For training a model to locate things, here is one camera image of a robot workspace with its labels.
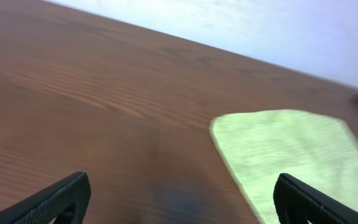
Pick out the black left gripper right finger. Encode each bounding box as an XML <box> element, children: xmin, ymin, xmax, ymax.
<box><xmin>273</xmin><ymin>173</ymin><xmax>358</xmax><ymax>224</ymax></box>

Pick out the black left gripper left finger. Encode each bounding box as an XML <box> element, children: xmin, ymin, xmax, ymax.
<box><xmin>0</xmin><ymin>172</ymin><xmax>91</xmax><ymax>224</ymax></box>

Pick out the light green microfiber cloth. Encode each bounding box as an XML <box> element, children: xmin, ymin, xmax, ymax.
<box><xmin>210</xmin><ymin>110</ymin><xmax>358</xmax><ymax>223</ymax></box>

